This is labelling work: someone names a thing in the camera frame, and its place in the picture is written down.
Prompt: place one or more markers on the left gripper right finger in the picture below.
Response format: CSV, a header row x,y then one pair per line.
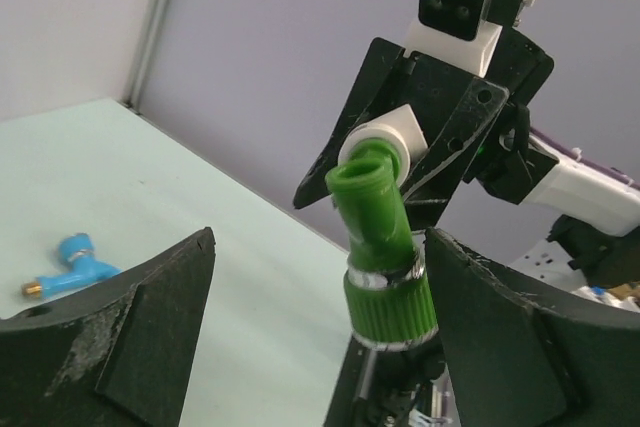
x,y
523,353

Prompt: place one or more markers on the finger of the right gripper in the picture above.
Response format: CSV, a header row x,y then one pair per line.
x,y
374,93
461,126

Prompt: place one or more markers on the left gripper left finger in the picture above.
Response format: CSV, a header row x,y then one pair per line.
x,y
119,353

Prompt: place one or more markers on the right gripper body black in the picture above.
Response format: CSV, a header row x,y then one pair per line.
x,y
507,154

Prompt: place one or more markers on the white straight pipe fitting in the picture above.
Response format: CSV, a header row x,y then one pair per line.
x,y
400,129

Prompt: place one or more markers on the green plastic faucet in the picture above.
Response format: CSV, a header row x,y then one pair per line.
x,y
386,285

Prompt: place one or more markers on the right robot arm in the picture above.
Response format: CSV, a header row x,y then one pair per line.
x,y
598,224

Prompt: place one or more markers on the blue plastic faucet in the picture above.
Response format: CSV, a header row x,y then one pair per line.
x,y
83,269

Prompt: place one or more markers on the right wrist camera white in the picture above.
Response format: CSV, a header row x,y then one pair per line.
x,y
462,33

